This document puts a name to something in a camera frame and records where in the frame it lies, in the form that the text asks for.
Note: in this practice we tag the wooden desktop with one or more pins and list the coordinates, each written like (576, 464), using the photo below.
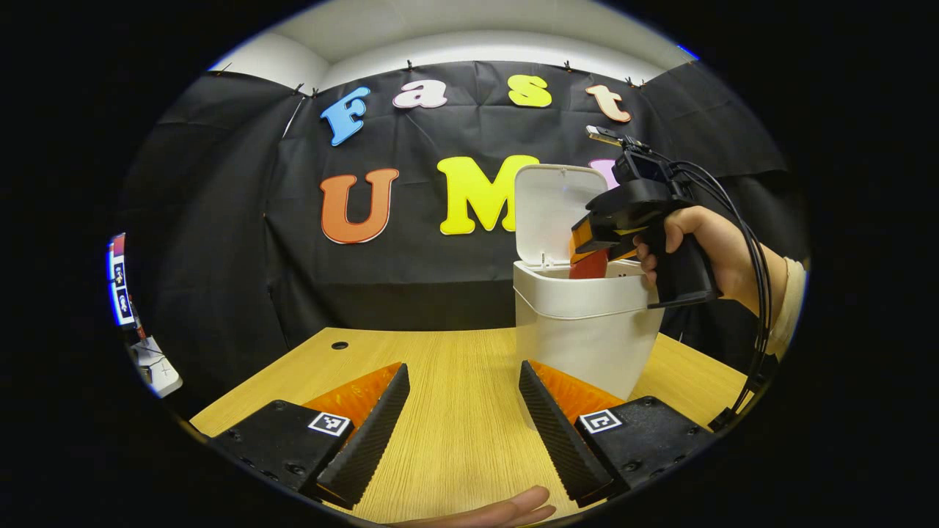
(455, 381)

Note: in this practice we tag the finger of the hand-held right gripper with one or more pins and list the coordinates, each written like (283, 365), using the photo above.
(579, 235)
(625, 254)

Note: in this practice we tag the white desktop garbage bin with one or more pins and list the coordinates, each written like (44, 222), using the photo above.
(587, 345)

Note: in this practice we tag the black backdrop cloth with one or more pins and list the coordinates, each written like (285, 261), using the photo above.
(411, 293)

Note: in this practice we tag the red pop can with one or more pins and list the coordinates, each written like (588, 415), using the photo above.
(589, 265)

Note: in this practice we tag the white side table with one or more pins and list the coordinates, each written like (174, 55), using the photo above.
(165, 374)

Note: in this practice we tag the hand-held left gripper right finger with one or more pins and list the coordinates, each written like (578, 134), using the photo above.
(561, 440)

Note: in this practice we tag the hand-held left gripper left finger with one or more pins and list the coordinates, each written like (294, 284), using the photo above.
(367, 440)

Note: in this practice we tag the computer monitor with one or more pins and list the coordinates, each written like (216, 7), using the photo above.
(121, 286)

